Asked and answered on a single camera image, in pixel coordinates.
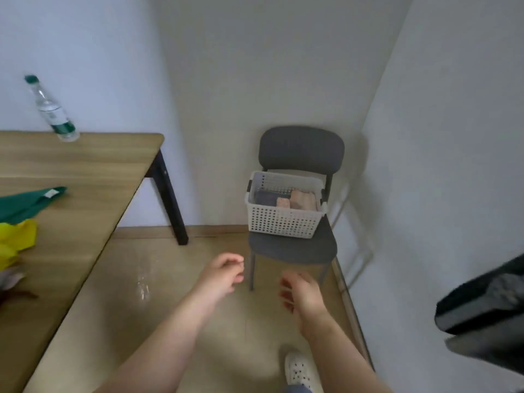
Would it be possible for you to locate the person's left hand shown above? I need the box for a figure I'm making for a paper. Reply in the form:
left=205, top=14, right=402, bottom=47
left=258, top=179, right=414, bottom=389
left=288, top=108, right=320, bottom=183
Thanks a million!
left=192, top=252, right=246, bottom=309

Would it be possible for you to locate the person's white dotted slipper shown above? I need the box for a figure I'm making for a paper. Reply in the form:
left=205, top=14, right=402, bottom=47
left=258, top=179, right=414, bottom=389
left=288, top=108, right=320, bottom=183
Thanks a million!
left=284, top=350, right=324, bottom=389

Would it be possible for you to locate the clear green-label water bottle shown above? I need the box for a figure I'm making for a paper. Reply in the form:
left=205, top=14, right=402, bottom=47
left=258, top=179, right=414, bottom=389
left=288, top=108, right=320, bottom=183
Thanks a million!
left=23, top=74, right=81, bottom=143

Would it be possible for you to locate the clear plastic wrap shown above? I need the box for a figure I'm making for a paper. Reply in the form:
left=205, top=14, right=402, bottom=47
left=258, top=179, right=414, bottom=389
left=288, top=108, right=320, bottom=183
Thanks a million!
left=135, top=257, right=152, bottom=303

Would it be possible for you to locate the dark grey curtain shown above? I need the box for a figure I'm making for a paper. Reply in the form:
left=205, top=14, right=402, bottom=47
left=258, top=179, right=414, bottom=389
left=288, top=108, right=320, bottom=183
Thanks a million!
left=433, top=253, right=524, bottom=375

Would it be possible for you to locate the pale pink towel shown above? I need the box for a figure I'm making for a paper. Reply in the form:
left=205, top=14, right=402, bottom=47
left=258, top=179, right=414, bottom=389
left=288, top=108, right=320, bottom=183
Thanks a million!
left=289, top=188, right=318, bottom=211

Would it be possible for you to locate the grey-blue towel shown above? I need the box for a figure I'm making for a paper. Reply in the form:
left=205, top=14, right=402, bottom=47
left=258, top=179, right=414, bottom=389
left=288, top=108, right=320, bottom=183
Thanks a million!
left=254, top=190, right=283, bottom=209

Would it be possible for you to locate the person's right hand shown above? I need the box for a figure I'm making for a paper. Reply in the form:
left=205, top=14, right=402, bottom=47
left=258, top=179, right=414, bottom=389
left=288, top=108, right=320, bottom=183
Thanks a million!
left=279, top=270, right=328, bottom=340

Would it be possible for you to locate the lilac dotted white cloth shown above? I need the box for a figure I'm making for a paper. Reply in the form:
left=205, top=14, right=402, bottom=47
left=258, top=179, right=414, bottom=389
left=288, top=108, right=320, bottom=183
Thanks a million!
left=0, top=267, right=26, bottom=292

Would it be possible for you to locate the grey chair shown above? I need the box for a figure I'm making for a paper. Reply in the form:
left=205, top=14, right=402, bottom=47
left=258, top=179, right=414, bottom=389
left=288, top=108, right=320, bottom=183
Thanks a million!
left=248, top=126, right=346, bottom=292

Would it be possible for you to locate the green cloth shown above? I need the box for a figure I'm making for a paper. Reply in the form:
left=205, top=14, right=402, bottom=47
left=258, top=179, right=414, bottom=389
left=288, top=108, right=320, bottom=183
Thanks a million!
left=0, top=186, right=68, bottom=225

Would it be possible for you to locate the white plastic basket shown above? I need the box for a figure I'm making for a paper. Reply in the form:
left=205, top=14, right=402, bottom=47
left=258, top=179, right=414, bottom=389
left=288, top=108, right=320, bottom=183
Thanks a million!
left=245, top=170, right=329, bottom=240

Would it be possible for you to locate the person's right forearm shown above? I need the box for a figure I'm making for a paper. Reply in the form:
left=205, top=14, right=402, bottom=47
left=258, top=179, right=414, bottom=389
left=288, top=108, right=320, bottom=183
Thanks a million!
left=301, top=317, right=394, bottom=393

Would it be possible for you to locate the yellow cloth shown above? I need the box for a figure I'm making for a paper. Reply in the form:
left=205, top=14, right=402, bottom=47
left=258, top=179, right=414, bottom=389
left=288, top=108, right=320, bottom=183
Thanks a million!
left=0, top=218, right=38, bottom=271

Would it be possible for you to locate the wooden table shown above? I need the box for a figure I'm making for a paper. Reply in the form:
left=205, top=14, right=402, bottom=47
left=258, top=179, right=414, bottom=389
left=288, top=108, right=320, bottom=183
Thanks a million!
left=0, top=130, right=190, bottom=393

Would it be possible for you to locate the person's left forearm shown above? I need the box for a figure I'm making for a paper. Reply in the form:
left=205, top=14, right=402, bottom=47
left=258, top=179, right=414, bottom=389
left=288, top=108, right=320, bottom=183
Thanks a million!
left=94, top=294, right=210, bottom=393

